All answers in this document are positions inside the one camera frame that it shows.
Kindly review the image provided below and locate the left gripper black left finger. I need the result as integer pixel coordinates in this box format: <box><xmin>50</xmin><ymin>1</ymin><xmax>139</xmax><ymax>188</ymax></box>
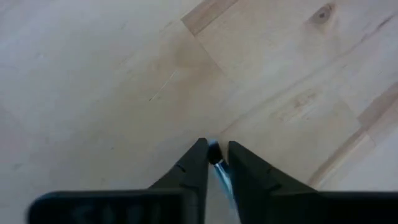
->
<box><xmin>26</xmin><ymin>138</ymin><xmax>208</xmax><ymax>224</ymax></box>

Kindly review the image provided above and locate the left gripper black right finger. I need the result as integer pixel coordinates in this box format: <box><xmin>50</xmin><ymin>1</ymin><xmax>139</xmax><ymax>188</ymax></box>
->
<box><xmin>228</xmin><ymin>141</ymin><xmax>398</xmax><ymax>224</ymax></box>

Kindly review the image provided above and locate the black silver-ferrule makeup brush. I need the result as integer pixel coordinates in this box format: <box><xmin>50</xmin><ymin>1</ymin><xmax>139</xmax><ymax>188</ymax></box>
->
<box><xmin>206</xmin><ymin>139</ymin><xmax>242</xmax><ymax>224</ymax></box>

